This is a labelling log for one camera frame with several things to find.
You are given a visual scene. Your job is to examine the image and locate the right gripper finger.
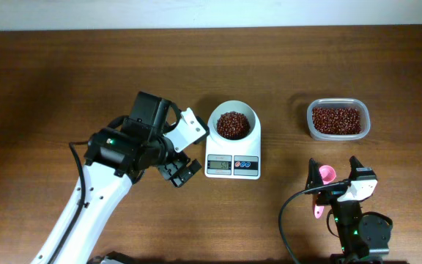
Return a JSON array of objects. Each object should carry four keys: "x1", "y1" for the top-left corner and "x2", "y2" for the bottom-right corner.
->
[
  {"x1": 305, "y1": 158, "x2": 324, "y2": 194},
  {"x1": 349, "y1": 155, "x2": 364, "y2": 180}
]

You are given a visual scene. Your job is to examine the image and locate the pink measuring scoop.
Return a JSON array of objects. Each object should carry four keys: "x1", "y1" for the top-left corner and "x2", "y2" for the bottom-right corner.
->
[{"x1": 313, "y1": 165, "x2": 336, "y2": 219}]

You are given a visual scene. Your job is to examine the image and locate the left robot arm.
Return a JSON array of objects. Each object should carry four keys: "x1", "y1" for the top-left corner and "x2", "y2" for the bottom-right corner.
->
[{"x1": 33, "y1": 92, "x2": 210, "y2": 263}]

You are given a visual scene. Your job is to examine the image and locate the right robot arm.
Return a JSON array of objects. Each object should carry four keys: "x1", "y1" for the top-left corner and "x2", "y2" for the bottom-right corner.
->
[{"x1": 305, "y1": 156, "x2": 393, "y2": 263}]

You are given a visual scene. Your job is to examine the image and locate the white digital kitchen scale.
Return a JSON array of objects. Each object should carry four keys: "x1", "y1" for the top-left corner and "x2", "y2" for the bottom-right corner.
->
[{"x1": 205, "y1": 128, "x2": 262, "y2": 180}]

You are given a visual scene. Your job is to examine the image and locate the clear plastic container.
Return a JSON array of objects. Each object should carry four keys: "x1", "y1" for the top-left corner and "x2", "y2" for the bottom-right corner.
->
[{"x1": 306, "y1": 98, "x2": 371, "y2": 141}]

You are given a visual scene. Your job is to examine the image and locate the red adzuki beans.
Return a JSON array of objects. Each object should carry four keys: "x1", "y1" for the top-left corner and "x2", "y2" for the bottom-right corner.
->
[{"x1": 312, "y1": 107, "x2": 361, "y2": 135}]

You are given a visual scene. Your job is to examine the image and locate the white round bowl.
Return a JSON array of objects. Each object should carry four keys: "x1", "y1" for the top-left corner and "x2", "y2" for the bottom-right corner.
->
[{"x1": 209, "y1": 100, "x2": 261, "y2": 144}]

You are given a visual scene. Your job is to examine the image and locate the red beans in bowl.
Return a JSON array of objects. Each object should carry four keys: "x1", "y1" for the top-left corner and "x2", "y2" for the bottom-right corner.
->
[{"x1": 217, "y1": 111, "x2": 251, "y2": 140}]

